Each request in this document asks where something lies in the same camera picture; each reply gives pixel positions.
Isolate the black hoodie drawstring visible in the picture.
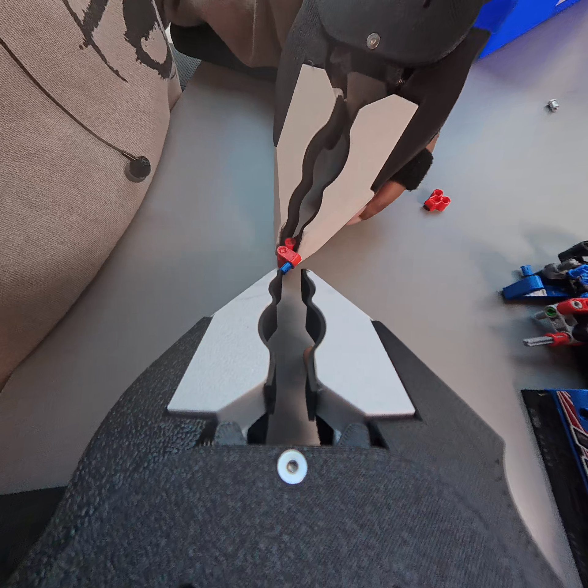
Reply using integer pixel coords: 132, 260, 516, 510
0, 37, 152, 182

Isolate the grey desk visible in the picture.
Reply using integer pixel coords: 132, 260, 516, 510
0, 11, 588, 588

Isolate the blue labelled storage bin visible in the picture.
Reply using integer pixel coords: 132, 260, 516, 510
473, 0, 588, 60

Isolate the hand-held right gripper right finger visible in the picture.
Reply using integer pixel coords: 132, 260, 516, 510
300, 269, 417, 436

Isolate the person's left forearm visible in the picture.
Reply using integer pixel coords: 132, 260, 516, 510
163, 0, 306, 69

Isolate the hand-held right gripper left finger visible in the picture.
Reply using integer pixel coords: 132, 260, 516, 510
167, 269, 283, 430

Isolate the person's left hand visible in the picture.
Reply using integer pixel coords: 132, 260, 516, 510
346, 180, 407, 226

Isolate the person's beige hoodie torso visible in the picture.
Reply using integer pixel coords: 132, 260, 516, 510
0, 0, 184, 391

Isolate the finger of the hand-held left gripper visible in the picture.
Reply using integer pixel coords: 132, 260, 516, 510
294, 93, 420, 261
275, 63, 346, 244

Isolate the toy brick race car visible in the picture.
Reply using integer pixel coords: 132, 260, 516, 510
501, 240, 588, 579

